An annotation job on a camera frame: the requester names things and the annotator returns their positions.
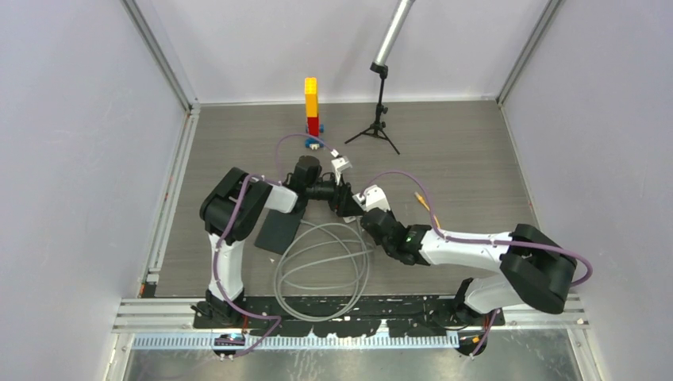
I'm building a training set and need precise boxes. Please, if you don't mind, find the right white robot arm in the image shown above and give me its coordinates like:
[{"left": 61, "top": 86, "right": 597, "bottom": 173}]
[{"left": 360, "top": 208, "right": 577, "bottom": 326}]

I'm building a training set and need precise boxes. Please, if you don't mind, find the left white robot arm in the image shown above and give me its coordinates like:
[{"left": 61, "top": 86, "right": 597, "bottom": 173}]
[{"left": 198, "top": 155, "right": 363, "bottom": 329}]

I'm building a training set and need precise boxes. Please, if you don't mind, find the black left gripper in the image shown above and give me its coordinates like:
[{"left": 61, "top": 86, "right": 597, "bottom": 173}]
[{"left": 306, "top": 172, "right": 363, "bottom": 219}]

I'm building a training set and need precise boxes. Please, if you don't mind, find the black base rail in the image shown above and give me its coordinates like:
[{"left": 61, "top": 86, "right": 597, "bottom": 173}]
[{"left": 191, "top": 295, "right": 506, "bottom": 356}]

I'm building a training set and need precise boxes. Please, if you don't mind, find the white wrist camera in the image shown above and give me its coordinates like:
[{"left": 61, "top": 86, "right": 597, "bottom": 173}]
[
  {"left": 330, "top": 149, "right": 352, "bottom": 185},
  {"left": 353, "top": 185, "right": 391, "bottom": 212}
]

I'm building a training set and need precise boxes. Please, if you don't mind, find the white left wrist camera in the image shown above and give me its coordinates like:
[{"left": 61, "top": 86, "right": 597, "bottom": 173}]
[{"left": 330, "top": 149, "right": 352, "bottom": 185}]

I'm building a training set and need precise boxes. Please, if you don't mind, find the dark grey foam pad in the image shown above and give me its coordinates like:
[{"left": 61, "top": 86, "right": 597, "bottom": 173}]
[{"left": 254, "top": 208, "right": 306, "bottom": 255}]

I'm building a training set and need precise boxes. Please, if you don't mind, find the black tripod with silver pole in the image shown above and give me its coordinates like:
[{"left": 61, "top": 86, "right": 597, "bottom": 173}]
[{"left": 344, "top": 0, "right": 415, "bottom": 155}]

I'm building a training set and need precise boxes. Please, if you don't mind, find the grey ethernet cable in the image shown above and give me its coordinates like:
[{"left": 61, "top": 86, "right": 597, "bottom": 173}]
[{"left": 272, "top": 215, "right": 378, "bottom": 323}]

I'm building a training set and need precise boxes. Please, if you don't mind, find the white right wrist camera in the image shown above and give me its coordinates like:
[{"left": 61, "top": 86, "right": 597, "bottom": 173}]
[{"left": 353, "top": 185, "right": 391, "bottom": 212}]

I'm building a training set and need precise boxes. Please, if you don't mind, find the yellow ethernet cable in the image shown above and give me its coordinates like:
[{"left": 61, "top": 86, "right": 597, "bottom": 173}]
[{"left": 413, "top": 191, "right": 443, "bottom": 229}]

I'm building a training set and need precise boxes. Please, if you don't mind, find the colourful toy block tower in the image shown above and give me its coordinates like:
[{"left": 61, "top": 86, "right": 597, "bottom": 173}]
[{"left": 304, "top": 77, "right": 324, "bottom": 150}]

